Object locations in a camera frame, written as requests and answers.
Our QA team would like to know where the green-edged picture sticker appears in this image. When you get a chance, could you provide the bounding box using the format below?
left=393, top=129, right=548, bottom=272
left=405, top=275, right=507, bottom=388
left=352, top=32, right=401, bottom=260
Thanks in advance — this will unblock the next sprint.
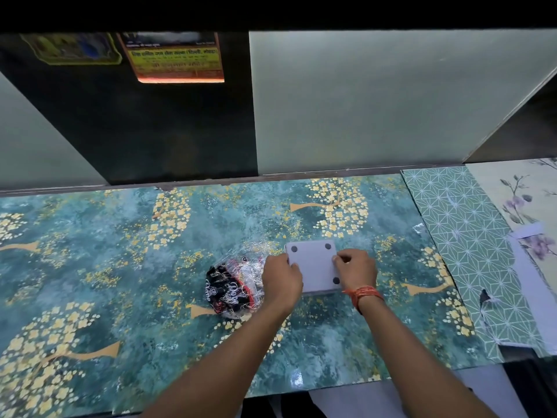
left=19, top=32, right=123, bottom=66

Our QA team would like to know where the clear bag with black cloth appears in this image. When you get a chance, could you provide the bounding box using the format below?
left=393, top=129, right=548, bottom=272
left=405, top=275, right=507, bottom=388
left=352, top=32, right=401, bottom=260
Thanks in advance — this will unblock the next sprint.
left=205, top=244, right=270, bottom=321

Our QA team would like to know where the orange and yellow poster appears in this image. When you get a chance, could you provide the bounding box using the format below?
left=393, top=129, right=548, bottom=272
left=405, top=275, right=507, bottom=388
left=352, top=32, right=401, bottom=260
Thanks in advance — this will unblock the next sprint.
left=117, top=31, right=225, bottom=84

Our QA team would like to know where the person's left hand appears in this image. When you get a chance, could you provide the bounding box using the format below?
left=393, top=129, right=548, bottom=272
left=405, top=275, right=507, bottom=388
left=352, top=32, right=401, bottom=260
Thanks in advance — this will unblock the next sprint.
left=261, top=254, right=303, bottom=312

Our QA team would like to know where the white square box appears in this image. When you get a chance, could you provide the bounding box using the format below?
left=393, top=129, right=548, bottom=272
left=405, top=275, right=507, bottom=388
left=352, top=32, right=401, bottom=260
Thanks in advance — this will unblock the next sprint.
left=285, top=239, right=345, bottom=296

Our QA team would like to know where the teal floral table cover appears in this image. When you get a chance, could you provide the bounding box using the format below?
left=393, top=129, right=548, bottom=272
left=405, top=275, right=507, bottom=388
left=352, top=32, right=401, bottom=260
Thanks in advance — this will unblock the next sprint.
left=0, top=174, right=497, bottom=418

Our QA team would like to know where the person's right forearm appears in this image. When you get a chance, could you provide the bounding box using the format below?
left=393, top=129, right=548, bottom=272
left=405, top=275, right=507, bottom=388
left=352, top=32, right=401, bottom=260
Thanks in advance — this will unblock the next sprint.
left=358, top=293, right=498, bottom=418

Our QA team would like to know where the cream floral patterned sheet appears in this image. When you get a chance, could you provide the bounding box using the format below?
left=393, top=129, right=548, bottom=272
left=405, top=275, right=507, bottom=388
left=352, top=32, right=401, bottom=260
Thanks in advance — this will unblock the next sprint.
left=466, top=157, right=557, bottom=296

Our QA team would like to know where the green geometric patterned sheet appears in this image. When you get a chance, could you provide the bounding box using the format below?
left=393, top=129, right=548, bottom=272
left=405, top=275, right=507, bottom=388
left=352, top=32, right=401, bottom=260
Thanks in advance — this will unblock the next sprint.
left=401, top=165, right=550, bottom=363

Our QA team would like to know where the frosted glass panel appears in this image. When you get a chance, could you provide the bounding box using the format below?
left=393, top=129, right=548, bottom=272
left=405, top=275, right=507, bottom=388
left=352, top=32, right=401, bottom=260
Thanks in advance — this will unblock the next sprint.
left=248, top=29, right=557, bottom=176
left=0, top=72, right=109, bottom=191

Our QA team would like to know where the black cabinet door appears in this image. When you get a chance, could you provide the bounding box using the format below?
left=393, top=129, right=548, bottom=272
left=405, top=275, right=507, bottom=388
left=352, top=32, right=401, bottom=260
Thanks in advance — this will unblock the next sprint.
left=0, top=31, right=259, bottom=186

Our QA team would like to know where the orange thread wristband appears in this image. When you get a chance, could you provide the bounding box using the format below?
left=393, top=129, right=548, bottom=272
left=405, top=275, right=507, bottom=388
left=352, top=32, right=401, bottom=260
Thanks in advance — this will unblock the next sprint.
left=342, top=285, right=385, bottom=316

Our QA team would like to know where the person's right hand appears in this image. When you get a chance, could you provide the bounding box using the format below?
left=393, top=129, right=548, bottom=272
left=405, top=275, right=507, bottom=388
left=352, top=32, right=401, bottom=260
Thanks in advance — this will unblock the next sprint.
left=332, top=249, right=378, bottom=294

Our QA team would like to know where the person's left forearm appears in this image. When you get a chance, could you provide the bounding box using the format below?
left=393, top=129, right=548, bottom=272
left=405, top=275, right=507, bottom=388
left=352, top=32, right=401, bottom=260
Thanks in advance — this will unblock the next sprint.
left=140, top=296, right=291, bottom=418

